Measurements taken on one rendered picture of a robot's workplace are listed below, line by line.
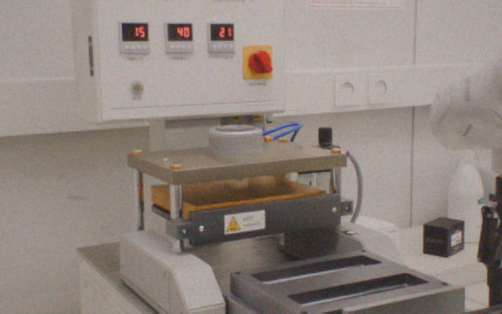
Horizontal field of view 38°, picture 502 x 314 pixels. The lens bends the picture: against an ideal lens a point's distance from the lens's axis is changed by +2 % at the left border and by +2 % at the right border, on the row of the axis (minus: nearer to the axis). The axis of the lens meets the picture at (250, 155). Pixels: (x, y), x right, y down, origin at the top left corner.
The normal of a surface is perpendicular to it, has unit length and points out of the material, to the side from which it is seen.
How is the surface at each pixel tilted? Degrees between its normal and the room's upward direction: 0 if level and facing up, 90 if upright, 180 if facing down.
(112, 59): 90
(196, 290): 40
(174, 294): 90
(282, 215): 90
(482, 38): 90
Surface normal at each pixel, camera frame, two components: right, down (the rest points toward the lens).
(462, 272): 0.52, 0.12
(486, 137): -0.16, 0.75
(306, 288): -0.01, -0.99
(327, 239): -0.88, 0.08
